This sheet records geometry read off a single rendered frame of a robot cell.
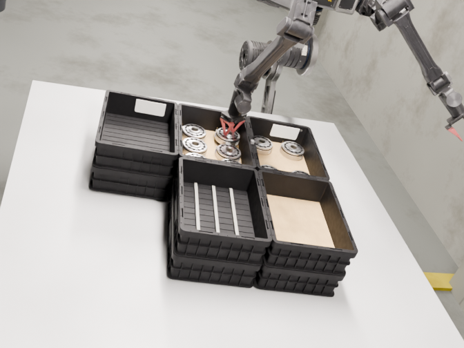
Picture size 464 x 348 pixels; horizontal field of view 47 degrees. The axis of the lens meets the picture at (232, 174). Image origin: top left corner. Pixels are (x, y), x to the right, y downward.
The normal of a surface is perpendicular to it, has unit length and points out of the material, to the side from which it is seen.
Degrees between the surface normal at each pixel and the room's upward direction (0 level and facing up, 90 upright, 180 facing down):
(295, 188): 90
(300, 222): 0
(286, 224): 0
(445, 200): 90
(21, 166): 0
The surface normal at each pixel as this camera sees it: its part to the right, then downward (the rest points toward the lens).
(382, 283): 0.25, -0.79
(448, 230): -0.95, -0.10
